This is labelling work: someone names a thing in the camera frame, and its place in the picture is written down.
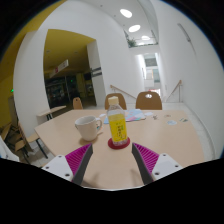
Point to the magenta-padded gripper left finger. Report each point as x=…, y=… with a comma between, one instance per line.
x=60, y=166

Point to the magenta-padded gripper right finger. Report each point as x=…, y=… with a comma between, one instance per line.
x=165, y=165

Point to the yellow drink bottle cream cap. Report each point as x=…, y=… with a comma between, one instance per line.
x=117, y=123

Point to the wooden chair with metal legs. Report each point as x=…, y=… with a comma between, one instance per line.
x=30, y=138

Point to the round white sticker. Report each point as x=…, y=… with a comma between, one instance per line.
x=171, y=122

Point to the white mug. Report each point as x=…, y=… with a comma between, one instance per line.
x=87, y=128

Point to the small metal trinket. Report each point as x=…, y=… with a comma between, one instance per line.
x=155, y=117

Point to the small green white sticker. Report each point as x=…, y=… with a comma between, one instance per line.
x=183, y=119

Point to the small round pale sticker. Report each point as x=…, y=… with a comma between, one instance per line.
x=167, y=116

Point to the flat round red coaster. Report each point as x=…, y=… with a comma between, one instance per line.
x=119, y=145

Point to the small white paper card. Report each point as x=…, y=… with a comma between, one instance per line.
x=148, y=114
x=102, y=115

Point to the wooden side table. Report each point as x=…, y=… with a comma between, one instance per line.
x=51, y=110

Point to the pastel colourful booklet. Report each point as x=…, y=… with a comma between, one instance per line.
x=135, y=116

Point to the group of wooden chairs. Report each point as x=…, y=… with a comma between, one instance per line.
x=148, y=101

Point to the shop shelf unit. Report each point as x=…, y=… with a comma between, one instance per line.
x=56, y=91

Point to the wooden stair handrail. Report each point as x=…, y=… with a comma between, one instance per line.
x=122, y=91
x=175, y=88

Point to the hanging white sign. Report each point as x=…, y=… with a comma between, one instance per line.
x=59, y=68

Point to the green potted plant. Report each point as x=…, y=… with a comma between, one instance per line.
x=131, y=43

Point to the group of round ceiling lights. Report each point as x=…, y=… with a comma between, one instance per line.
x=134, y=28

